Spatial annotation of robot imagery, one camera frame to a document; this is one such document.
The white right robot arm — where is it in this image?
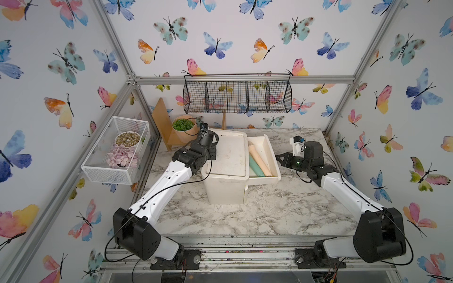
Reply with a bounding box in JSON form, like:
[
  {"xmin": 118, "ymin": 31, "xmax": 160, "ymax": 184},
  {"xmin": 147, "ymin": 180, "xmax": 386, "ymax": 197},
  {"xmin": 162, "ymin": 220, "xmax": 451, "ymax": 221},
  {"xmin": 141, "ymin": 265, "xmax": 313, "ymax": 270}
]
[{"xmin": 276, "ymin": 138, "xmax": 412, "ymax": 266}]

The peach pot green plant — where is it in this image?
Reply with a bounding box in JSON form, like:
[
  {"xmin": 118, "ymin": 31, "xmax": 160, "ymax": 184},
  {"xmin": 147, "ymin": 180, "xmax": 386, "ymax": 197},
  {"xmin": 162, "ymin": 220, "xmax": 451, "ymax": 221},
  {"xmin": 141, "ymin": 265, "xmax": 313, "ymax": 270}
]
[{"xmin": 172, "ymin": 115, "xmax": 199, "ymax": 144}]

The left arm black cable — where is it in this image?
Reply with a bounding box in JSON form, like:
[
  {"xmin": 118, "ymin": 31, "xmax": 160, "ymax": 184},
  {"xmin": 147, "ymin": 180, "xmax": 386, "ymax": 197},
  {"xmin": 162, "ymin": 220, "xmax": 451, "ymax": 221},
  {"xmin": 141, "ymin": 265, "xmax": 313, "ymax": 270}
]
[{"xmin": 104, "ymin": 116, "xmax": 213, "ymax": 283}]

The wooden shelf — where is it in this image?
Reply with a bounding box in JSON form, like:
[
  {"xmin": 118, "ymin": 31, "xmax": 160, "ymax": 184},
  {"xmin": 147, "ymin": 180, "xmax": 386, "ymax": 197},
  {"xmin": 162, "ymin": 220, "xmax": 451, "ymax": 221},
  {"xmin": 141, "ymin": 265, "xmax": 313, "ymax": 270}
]
[{"xmin": 152, "ymin": 97, "xmax": 199, "ymax": 151}]

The black wire wall basket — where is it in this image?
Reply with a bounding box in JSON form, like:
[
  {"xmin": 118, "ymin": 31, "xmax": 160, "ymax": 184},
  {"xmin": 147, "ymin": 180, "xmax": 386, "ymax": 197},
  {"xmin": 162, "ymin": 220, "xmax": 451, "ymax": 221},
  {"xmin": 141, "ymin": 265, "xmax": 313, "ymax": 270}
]
[{"xmin": 178, "ymin": 73, "xmax": 293, "ymax": 117}]

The white plastic drawer cabinet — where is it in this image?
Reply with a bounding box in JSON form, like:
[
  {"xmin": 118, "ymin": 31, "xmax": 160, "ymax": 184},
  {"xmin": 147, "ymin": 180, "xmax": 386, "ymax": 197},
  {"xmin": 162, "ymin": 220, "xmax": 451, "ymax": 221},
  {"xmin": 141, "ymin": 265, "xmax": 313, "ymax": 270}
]
[{"xmin": 201, "ymin": 129, "xmax": 250, "ymax": 205}]

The peach toy microphone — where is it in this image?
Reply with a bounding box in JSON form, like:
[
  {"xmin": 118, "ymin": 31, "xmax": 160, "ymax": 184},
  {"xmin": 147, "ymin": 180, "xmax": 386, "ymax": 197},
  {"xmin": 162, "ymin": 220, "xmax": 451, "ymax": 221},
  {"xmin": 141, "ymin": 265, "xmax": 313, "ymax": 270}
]
[{"xmin": 248, "ymin": 141, "xmax": 272, "ymax": 177}]

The bowl of pebbles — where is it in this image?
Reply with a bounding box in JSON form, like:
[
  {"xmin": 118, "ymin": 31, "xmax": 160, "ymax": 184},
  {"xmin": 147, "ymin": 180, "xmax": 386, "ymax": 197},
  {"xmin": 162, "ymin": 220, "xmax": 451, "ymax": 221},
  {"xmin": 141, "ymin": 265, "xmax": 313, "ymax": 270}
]
[{"xmin": 114, "ymin": 132, "xmax": 141, "ymax": 148}]

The white top drawer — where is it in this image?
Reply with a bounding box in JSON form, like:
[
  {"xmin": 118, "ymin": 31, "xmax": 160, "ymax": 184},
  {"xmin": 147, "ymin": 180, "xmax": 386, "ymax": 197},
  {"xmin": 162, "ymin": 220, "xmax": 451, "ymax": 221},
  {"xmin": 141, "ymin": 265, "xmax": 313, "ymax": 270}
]
[{"xmin": 247, "ymin": 134, "xmax": 281, "ymax": 186}]

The pink flower succulent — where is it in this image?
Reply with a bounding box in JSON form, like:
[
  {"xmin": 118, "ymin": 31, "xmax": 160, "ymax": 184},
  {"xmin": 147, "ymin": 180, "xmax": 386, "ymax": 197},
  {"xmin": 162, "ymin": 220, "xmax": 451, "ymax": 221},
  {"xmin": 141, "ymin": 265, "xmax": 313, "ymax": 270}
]
[{"xmin": 106, "ymin": 146, "xmax": 139, "ymax": 168}]

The green toy microphone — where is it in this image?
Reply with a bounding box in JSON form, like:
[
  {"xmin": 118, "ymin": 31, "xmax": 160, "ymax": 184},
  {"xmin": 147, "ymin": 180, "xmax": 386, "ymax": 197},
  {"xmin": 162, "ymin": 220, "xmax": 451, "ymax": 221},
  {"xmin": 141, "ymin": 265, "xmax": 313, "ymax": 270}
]
[{"xmin": 249, "ymin": 154, "xmax": 265, "ymax": 178}]

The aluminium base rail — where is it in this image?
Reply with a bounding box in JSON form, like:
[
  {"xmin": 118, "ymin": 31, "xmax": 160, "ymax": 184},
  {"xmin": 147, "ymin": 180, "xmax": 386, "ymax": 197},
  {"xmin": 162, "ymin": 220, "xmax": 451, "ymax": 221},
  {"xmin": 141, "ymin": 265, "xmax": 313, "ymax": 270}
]
[{"xmin": 98, "ymin": 235, "xmax": 401, "ymax": 283}]

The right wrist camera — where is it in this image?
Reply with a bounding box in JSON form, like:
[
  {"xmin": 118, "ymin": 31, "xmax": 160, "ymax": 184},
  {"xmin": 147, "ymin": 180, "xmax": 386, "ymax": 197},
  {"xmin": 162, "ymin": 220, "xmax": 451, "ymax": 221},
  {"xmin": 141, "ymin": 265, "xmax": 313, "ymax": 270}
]
[{"xmin": 290, "ymin": 136, "xmax": 306, "ymax": 157}]

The white mesh wall basket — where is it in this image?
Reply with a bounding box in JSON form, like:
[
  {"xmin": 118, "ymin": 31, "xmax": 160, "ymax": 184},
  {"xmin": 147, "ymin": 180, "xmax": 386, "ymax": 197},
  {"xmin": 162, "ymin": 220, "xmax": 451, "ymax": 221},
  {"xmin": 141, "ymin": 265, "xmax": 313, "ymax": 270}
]
[{"xmin": 81, "ymin": 116, "xmax": 151, "ymax": 185}]

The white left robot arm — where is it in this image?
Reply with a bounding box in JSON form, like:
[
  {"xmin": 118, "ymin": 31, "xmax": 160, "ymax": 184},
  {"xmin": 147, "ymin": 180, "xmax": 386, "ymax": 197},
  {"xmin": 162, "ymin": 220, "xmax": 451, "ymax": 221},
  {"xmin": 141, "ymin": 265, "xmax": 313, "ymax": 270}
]
[{"xmin": 112, "ymin": 123, "xmax": 219, "ymax": 265}]

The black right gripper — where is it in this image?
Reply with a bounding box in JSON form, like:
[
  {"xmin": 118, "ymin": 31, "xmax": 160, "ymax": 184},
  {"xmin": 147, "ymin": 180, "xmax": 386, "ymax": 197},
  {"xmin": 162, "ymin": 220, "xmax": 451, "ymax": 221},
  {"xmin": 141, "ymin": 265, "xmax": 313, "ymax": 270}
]
[{"xmin": 277, "ymin": 152, "xmax": 313, "ymax": 175}]

